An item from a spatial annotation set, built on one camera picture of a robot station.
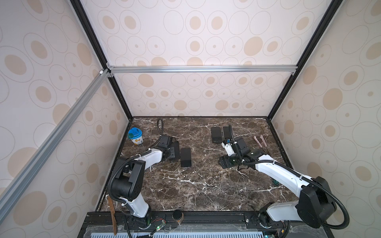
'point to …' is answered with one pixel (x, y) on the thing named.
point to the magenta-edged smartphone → (185, 157)
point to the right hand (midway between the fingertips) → (224, 159)
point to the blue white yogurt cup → (135, 134)
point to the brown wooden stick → (113, 214)
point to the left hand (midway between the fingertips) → (173, 149)
